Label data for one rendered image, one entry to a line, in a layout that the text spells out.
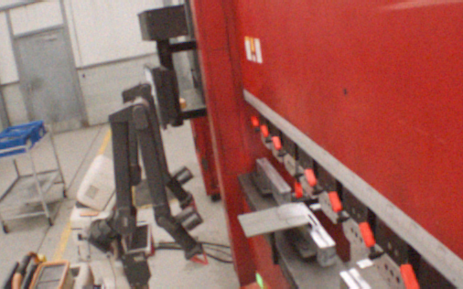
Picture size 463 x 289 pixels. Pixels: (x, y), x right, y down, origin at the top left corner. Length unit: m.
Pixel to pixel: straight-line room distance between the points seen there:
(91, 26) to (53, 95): 1.64
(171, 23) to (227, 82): 0.49
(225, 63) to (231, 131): 0.41
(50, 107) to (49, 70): 0.78
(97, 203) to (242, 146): 1.20
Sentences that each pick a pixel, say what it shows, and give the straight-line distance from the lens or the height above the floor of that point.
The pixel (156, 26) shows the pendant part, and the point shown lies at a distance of 2.49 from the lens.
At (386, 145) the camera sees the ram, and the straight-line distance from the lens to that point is 0.92.
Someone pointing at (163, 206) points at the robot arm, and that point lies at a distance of 1.38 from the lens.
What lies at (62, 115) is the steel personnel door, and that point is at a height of 0.36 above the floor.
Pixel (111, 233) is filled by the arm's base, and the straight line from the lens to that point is 1.44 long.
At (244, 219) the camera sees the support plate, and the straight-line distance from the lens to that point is 1.77.
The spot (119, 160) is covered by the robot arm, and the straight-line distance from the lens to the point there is 1.34.
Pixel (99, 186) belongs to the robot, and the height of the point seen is 1.33.
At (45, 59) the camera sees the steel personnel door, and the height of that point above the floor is 1.59.
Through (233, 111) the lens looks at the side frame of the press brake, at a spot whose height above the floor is 1.28.
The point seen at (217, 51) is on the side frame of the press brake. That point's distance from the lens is 2.38.
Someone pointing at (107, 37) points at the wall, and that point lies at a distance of 8.68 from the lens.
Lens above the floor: 1.85
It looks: 18 degrees down
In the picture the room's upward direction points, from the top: 8 degrees counter-clockwise
